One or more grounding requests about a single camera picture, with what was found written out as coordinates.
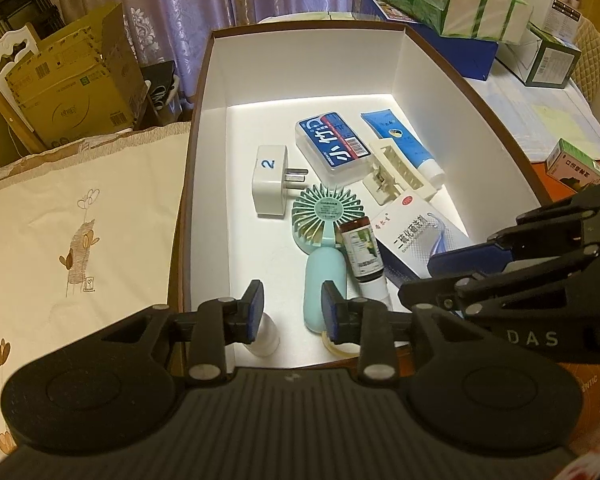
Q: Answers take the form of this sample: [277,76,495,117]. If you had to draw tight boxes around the brown open shoe box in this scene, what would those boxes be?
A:
[170,21,550,368]

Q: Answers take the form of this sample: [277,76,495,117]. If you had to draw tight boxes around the clear floss pick box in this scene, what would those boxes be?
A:
[296,112,373,188]

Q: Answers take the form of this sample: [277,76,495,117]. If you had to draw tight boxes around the white adapter marked 2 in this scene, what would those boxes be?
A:
[251,145,309,219]

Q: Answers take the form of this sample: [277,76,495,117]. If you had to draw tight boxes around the blue hand cream tube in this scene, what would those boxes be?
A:
[361,110,445,190]

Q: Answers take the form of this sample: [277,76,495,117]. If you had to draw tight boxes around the brown cardboard boxes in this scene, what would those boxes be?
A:
[6,3,147,148]

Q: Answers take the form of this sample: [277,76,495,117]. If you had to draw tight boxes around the blue flat box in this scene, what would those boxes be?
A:
[352,0,498,80]

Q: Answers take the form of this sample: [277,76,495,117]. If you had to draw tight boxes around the dark spray bottle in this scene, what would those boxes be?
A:
[339,217,392,310]

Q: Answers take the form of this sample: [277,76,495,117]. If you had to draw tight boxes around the small green medicine box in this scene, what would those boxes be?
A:
[545,139,600,192]

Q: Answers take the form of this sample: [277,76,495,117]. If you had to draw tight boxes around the dark green labelled box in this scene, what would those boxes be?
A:
[496,23,581,89]

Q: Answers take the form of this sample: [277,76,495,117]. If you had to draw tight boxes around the blue white lotion box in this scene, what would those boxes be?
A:
[370,192,472,286]

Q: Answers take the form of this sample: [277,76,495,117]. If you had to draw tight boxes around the mint handheld fan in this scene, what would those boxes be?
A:
[291,184,364,334]

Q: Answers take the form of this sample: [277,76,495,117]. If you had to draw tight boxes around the cream printed bed sheet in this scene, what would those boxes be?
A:
[0,122,189,461]

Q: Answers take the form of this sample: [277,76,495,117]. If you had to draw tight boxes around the white hair claw clip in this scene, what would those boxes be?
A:
[363,139,437,206]

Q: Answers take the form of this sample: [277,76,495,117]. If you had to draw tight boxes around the white carved wooden board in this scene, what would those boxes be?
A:
[0,24,46,154]

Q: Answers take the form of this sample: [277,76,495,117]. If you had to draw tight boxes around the quilted beige chair cover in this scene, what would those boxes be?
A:
[571,18,600,104]

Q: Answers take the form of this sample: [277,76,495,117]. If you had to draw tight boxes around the black paper bag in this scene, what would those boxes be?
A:
[140,60,184,126]

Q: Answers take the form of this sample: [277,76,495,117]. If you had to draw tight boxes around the small white bottle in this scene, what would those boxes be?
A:
[246,312,280,358]

